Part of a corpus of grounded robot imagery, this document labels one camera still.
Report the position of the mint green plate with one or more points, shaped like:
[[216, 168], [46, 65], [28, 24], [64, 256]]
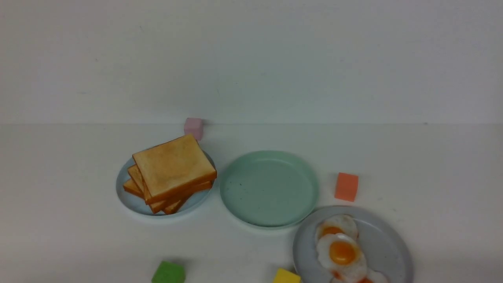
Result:
[[269, 189]]

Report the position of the fried egg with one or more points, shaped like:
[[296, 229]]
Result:
[[341, 223], [374, 277], [342, 257]]

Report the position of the light blue bread plate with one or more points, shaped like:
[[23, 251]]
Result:
[[137, 206]]

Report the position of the orange foam cube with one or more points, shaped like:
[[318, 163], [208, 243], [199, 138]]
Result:
[[346, 187]]

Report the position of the green foam cube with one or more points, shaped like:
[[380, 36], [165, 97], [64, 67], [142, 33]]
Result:
[[168, 272]]

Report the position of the pink foam cube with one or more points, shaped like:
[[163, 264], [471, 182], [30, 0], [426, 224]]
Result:
[[194, 127]]

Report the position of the toast slice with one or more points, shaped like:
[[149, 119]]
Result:
[[136, 176], [168, 207], [171, 168]]

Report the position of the yellow foam cube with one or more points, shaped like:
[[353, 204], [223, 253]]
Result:
[[285, 276]]

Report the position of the fried egg front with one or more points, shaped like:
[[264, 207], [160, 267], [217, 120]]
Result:
[[374, 277]]

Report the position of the grey egg plate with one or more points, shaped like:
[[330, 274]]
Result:
[[385, 250]]

